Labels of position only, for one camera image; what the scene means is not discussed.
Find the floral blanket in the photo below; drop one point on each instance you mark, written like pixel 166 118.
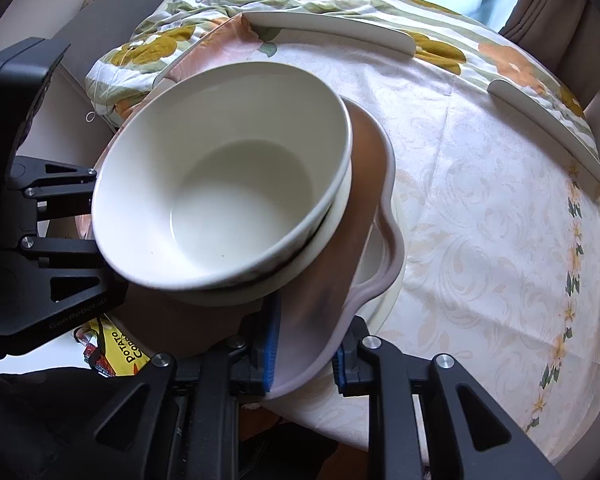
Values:
pixel 170 45

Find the pink heart-shaped bowl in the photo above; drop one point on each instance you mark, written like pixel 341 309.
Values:
pixel 360 160

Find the cream bowl with floral outside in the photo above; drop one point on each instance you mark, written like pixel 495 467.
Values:
pixel 300 280

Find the large cream plate yellow pattern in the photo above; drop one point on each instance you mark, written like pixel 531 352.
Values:
pixel 384 305

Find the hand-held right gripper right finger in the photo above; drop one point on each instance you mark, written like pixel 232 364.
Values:
pixel 339 372

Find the brown curtain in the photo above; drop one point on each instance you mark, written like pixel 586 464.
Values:
pixel 555 10

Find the white floral tablecloth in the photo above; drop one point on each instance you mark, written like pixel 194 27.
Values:
pixel 480 210

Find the yellow snack packet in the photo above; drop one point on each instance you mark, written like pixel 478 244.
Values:
pixel 120 355

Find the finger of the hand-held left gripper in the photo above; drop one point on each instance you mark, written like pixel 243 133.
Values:
pixel 60 247
pixel 55 175

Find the plain cream bowl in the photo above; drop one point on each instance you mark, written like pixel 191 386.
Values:
pixel 230 185

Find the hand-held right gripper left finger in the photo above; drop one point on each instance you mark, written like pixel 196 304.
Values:
pixel 272 345

